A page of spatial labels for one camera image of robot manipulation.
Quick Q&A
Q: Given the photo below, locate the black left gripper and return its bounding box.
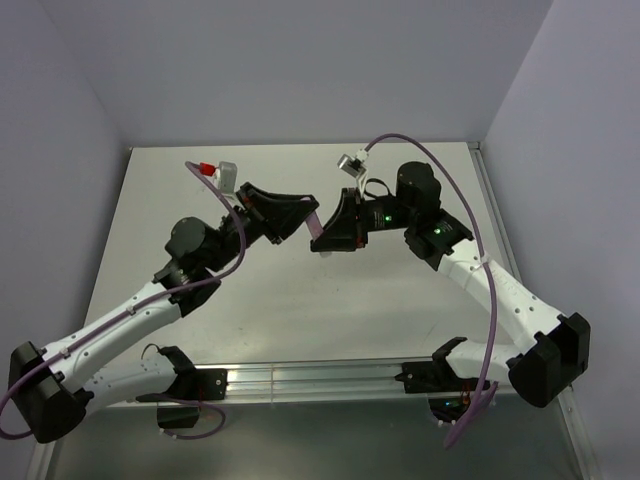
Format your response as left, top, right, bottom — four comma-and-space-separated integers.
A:
206, 184, 320, 275

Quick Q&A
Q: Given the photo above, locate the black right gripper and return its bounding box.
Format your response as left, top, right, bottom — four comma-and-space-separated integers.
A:
310, 185, 416, 249

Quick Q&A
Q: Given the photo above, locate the purple pen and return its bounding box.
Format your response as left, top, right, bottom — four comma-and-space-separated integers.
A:
305, 212, 323, 242

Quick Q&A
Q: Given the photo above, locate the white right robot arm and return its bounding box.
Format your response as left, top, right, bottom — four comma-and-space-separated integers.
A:
311, 155, 591, 408

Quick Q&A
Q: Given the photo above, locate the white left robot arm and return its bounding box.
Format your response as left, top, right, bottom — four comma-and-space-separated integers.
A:
1, 183, 319, 444

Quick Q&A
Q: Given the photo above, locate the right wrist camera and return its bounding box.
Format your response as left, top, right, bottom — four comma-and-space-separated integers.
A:
337, 149, 369, 181

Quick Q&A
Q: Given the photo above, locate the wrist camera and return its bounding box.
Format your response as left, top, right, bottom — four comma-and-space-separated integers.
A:
337, 149, 369, 181
214, 161, 238, 195

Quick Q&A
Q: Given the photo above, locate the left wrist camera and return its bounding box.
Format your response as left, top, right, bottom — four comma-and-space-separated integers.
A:
214, 161, 238, 195

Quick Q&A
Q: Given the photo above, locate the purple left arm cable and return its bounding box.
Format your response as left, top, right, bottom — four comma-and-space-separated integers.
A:
0, 159, 227, 442

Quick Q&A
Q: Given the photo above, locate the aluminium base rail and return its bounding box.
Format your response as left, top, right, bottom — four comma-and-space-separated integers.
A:
192, 357, 571, 405

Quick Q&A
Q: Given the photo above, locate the aluminium side rail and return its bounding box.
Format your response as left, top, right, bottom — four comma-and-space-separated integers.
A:
467, 141, 601, 480

